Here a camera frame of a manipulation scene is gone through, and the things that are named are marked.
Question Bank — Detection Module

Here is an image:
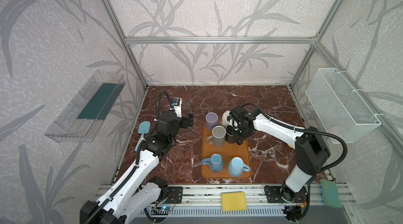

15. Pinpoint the black mug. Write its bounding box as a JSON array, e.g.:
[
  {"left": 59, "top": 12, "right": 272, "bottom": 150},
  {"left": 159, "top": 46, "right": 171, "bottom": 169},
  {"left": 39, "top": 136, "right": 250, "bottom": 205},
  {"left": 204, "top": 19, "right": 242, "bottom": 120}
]
[{"left": 226, "top": 125, "right": 237, "bottom": 144}]

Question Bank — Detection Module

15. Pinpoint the white ceramic mug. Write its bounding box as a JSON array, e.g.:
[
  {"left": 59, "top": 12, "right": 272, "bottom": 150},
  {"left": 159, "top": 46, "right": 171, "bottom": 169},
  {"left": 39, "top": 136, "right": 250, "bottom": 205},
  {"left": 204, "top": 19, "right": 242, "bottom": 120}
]
[{"left": 221, "top": 110, "right": 233, "bottom": 128}]

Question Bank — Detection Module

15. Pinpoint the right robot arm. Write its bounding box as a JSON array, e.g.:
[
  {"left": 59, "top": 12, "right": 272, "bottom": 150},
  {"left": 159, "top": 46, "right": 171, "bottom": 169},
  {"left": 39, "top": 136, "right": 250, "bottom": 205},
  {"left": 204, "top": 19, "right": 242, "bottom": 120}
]
[{"left": 229, "top": 103, "right": 348, "bottom": 203}]

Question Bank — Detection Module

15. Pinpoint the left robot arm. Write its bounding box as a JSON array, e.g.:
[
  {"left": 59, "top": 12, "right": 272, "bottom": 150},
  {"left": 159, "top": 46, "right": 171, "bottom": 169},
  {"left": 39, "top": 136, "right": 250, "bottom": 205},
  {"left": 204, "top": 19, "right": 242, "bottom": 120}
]
[{"left": 79, "top": 110, "right": 194, "bottom": 224}]

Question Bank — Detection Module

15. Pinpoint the lavender mug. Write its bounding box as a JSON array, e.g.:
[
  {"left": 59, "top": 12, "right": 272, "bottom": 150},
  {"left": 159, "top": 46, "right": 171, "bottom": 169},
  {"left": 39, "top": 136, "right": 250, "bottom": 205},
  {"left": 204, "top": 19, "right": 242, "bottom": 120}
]
[{"left": 205, "top": 112, "right": 219, "bottom": 131}]

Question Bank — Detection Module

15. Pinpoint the grey mug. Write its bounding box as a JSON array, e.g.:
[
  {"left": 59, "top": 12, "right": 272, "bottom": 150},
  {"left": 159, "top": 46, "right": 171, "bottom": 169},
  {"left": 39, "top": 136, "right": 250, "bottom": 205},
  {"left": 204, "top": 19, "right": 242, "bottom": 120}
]
[{"left": 206, "top": 125, "right": 226, "bottom": 147}]

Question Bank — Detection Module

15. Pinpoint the light blue mug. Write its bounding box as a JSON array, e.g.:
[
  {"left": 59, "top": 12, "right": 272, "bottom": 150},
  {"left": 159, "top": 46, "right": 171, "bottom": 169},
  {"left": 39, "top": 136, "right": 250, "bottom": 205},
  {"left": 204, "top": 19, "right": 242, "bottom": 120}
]
[{"left": 227, "top": 157, "right": 251, "bottom": 177}]

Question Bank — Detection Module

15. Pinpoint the blue speckled mug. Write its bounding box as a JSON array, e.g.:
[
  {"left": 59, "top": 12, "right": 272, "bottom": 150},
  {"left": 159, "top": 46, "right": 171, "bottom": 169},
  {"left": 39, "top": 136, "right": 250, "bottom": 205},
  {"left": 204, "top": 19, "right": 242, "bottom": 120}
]
[{"left": 201, "top": 153, "right": 224, "bottom": 173}]

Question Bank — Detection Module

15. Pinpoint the light blue silicone spatula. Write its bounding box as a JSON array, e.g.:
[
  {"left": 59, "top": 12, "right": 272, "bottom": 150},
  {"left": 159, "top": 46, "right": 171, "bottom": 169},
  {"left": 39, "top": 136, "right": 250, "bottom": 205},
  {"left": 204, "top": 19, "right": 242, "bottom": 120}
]
[{"left": 135, "top": 121, "right": 151, "bottom": 152}]

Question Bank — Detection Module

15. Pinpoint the orange rubber tray mat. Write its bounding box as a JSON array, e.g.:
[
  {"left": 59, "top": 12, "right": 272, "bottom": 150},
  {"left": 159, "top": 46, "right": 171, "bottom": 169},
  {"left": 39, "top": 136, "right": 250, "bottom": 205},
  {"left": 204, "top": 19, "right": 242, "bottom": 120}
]
[{"left": 201, "top": 122, "right": 252, "bottom": 180}]

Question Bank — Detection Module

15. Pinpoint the green mat in shelf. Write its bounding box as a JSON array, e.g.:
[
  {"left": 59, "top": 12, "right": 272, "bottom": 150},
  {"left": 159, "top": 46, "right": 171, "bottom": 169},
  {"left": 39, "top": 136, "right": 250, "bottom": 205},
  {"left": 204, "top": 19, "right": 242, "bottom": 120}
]
[{"left": 78, "top": 83, "right": 125, "bottom": 120}]

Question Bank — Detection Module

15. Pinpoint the yellow sponge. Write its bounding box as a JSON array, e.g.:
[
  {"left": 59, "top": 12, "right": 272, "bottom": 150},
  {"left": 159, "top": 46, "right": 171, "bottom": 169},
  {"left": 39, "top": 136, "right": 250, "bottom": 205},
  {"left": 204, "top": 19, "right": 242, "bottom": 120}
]
[{"left": 221, "top": 191, "right": 247, "bottom": 212}]

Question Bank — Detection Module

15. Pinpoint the small green circuit board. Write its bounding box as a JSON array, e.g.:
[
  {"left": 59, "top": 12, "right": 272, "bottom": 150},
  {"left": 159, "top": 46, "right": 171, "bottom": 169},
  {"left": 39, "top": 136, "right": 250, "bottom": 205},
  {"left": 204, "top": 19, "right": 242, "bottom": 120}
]
[{"left": 153, "top": 205, "right": 174, "bottom": 215}]

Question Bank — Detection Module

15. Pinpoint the green sponge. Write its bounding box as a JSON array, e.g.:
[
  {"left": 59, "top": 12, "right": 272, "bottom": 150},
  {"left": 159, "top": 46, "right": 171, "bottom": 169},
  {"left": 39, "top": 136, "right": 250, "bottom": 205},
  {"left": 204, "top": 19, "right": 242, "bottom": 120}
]
[{"left": 320, "top": 180, "right": 343, "bottom": 209}]

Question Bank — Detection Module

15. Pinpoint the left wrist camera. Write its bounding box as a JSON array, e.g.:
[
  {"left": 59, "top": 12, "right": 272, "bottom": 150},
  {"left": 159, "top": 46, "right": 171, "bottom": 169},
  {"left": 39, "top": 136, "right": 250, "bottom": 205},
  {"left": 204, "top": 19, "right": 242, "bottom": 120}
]
[{"left": 171, "top": 98, "right": 182, "bottom": 118}]

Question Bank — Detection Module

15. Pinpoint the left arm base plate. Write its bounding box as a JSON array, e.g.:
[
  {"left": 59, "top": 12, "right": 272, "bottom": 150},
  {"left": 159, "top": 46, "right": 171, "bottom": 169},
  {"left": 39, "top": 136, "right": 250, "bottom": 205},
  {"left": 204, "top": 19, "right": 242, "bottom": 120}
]
[{"left": 157, "top": 186, "right": 183, "bottom": 204}]

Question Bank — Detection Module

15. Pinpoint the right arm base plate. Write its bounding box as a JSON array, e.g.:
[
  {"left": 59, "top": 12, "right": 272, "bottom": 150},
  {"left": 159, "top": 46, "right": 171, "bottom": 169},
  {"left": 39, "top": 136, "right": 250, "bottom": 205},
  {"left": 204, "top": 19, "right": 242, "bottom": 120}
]
[{"left": 263, "top": 185, "right": 307, "bottom": 204}]

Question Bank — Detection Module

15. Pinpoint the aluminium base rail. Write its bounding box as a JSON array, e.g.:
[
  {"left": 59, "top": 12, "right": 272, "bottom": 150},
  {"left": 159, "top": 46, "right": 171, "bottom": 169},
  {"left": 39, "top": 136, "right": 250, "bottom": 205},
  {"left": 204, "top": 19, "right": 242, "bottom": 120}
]
[{"left": 94, "top": 184, "right": 356, "bottom": 218}]

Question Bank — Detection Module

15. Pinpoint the clear acrylic wall shelf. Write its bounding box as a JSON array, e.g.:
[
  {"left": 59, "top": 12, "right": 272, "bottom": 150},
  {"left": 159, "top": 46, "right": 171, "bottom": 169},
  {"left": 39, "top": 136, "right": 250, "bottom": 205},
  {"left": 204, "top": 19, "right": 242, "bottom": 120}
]
[{"left": 45, "top": 70, "right": 126, "bottom": 143}]

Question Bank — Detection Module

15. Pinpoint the white wire basket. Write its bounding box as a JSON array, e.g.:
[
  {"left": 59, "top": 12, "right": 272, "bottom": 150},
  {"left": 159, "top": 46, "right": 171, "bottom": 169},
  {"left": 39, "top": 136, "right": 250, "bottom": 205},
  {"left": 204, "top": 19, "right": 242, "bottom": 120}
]
[{"left": 305, "top": 68, "right": 382, "bottom": 143}]

